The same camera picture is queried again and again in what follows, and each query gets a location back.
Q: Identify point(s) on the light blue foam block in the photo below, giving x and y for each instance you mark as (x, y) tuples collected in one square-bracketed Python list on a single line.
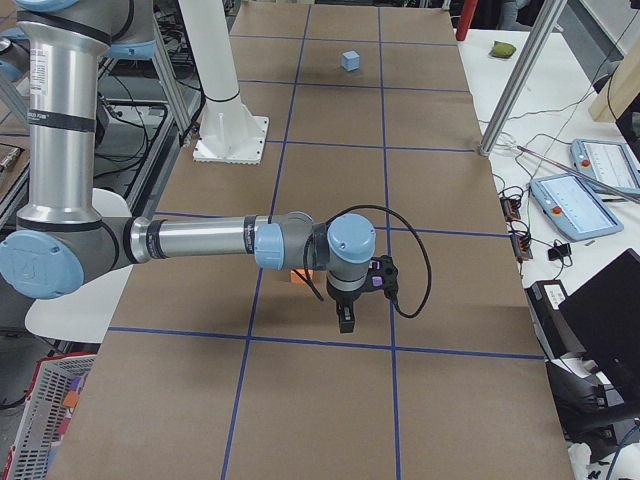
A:
[(350, 60)]

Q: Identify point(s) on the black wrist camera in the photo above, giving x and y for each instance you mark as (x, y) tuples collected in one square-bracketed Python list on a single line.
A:
[(383, 276)]

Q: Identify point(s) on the far blue teach pendant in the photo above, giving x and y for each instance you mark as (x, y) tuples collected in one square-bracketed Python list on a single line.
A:
[(608, 162)]

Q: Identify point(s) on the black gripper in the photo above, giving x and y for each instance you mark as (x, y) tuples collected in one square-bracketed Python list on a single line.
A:
[(343, 298)]

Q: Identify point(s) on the blue teach pendant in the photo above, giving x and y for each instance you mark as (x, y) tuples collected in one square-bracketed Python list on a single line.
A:
[(574, 207), (608, 162)]

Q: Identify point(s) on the white perforated basket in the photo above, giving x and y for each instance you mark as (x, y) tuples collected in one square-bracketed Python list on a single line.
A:
[(46, 415)]

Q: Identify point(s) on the aluminium frame post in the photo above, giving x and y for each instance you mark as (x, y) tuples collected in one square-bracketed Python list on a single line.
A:
[(536, 40)]

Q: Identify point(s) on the orange foam block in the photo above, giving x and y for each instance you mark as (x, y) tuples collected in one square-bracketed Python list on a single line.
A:
[(298, 276)]

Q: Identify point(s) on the black laptop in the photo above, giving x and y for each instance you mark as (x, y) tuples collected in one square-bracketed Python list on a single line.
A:
[(604, 315)]

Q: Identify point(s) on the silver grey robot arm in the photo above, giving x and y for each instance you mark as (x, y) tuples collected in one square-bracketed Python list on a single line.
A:
[(61, 242)]

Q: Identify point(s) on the green bean bag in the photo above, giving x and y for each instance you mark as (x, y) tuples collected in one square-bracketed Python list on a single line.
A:
[(502, 50)]

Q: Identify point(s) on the near blue teach pendant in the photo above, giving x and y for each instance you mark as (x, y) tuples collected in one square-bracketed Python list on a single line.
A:
[(574, 207)]

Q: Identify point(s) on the white pedestal column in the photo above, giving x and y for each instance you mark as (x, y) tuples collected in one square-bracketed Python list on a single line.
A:
[(228, 132)]

